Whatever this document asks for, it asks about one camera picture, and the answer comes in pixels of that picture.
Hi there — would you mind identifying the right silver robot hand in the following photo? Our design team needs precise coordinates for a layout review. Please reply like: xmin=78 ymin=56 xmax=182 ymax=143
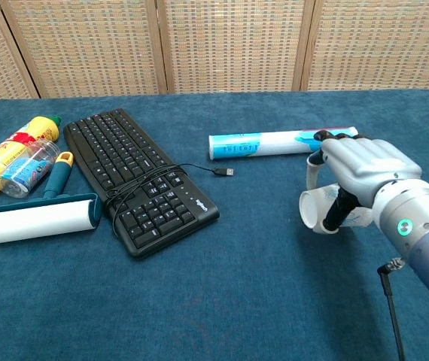
xmin=306 ymin=129 xmax=423 ymax=235

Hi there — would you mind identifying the white floral paper cup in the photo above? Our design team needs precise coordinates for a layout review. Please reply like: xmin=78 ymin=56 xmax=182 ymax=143
xmin=299 ymin=183 xmax=373 ymax=235

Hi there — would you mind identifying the white and blue bag roll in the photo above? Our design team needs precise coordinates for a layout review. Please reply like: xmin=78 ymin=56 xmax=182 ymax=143
xmin=208 ymin=126 xmax=359 ymax=162

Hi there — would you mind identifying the blue felt table cover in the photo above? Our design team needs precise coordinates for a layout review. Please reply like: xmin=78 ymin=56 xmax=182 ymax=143
xmin=0 ymin=88 xmax=429 ymax=361

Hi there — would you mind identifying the black computer keyboard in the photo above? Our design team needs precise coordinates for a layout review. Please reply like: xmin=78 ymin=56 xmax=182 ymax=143
xmin=62 ymin=108 xmax=221 ymax=260

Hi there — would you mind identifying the woven wooden folding screen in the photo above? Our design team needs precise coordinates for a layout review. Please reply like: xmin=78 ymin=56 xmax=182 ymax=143
xmin=0 ymin=0 xmax=429 ymax=111

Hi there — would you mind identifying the teal lint roller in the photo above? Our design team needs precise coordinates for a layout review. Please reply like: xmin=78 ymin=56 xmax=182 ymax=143
xmin=0 ymin=150 xmax=103 ymax=246

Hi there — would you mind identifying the clear plastic jar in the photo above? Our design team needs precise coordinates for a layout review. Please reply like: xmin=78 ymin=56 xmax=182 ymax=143
xmin=0 ymin=138 xmax=61 ymax=199

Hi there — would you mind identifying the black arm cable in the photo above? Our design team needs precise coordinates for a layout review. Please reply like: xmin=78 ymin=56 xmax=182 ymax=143
xmin=377 ymin=257 xmax=407 ymax=361

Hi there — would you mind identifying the black keyboard USB cable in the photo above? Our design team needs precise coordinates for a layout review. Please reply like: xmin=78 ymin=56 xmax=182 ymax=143
xmin=104 ymin=162 xmax=235 ymax=238

